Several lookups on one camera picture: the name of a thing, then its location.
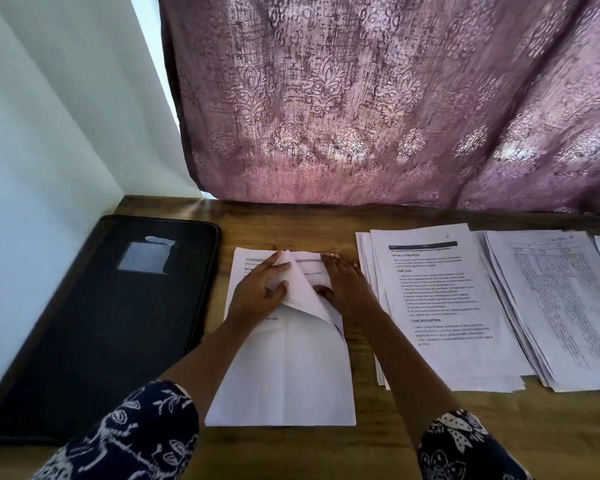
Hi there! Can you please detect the person's left hand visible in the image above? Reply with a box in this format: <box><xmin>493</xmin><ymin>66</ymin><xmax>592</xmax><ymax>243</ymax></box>
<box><xmin>224</xmin><ymin>249</ymin><xmax>294</xmax><ymax>333</ymax></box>

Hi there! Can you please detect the person's right hand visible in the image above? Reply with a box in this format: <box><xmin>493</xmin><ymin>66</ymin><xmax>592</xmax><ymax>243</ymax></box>
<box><xmin>314</xmin><ymin>251</ymin><xmax>382</xmax><ymax>328</ymax></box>

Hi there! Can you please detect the stack of printed papers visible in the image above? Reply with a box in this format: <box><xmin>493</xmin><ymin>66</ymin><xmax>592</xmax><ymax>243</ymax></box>
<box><xmin>204</xmin><ymin>245</ymin><xmax>359</xmax><ymax>429</ymax></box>

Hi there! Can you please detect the dark-header text paper pile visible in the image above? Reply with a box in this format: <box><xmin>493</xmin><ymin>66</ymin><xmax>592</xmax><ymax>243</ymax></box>
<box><xmin>354</xmin><ymin>223</ymin><xmax>537</xmax><ymax>394</ymax></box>

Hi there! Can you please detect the black folder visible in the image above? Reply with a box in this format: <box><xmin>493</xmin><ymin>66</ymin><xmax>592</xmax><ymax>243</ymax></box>
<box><xmin>0</xmin><ymin>213</ymin><xmax>223</xmax><ymax>447</ymax></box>

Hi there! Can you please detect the table-print paper pile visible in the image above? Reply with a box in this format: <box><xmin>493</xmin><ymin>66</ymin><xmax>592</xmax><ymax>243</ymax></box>
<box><xmin>476</xmin><ymin>229</ymin><xmax>600</xmax><ymax>394</ymax></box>

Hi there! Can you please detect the person's right forearm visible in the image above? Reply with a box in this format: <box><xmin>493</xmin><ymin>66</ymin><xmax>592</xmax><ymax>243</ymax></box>
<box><xmin>353</xmin><ymin>311</ymin><xmax>463</xmax><ymax>438</ymax></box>

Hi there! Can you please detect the pink patterned curtain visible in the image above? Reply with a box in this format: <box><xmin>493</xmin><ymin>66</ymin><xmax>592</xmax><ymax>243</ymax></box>
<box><xmin>158</xmin><ymin>0</ymin><xmax>600</xmax><ymax>217</ymax></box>

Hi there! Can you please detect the white curtain lining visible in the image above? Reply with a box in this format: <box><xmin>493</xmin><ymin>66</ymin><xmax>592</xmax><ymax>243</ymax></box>
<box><xmin>0</xmin><ymin>0</ymin><xmax>203</xmax><ymax>200</ymax></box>

